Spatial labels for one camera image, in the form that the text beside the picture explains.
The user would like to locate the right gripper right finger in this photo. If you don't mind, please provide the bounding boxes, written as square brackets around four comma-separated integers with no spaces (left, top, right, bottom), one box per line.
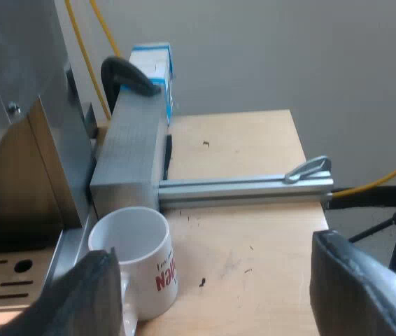
[309,229,396,336]

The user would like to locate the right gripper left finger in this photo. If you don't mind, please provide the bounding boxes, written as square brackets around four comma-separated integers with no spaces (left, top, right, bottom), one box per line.
[3,246,125,336]

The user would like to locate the white mug red black print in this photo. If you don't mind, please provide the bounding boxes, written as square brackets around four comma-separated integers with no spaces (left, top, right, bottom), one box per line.
[87,206,181,336]

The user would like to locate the steel espresso machine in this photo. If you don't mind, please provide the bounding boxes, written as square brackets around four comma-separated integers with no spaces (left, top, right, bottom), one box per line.
[0,0,98,316]

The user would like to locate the grey metal lever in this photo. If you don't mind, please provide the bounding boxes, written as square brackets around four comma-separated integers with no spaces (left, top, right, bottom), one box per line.
[284,155,333,185]

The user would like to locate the metal block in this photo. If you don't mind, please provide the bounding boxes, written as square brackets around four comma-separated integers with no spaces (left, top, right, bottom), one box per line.
[89,43,178,214]

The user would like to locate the yellow cable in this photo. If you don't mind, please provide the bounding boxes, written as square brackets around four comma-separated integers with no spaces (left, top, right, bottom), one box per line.
[65,0,112,122]
[332,153,396,199]
[90,0,122,59]

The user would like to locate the long aluminium rail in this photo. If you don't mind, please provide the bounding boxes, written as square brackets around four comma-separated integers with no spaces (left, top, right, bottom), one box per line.
[157,169,335,211]

